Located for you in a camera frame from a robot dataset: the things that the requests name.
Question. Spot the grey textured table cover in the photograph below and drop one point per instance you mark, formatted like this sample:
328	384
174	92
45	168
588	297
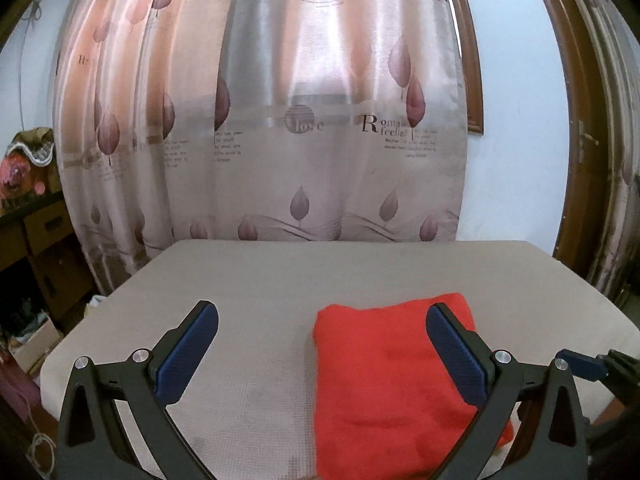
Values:
275	280

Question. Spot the wooden cabinet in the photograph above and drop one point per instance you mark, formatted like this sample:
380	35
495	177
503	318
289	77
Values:
50	250

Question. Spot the colourful ornaments with fringed cloth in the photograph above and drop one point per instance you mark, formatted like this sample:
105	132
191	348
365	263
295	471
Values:
27	165

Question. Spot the brown wooden door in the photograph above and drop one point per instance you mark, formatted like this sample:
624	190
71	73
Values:
575	210

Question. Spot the red knit sweater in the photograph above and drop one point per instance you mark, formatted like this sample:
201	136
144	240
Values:
380	370

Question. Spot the leaf print window curtain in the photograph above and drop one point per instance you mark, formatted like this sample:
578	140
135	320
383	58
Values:
300	110

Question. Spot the cardboard box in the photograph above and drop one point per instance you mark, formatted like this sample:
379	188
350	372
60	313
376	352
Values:
37	342

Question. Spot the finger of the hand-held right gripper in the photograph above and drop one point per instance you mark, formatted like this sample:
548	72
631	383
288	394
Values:
590	366

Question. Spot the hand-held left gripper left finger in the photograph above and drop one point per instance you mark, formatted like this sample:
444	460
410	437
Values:
185	355

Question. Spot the wooden window frame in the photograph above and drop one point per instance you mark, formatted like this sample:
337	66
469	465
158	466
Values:
472	60

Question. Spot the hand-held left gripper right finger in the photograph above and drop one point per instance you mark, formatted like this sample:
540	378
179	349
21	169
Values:
455	355

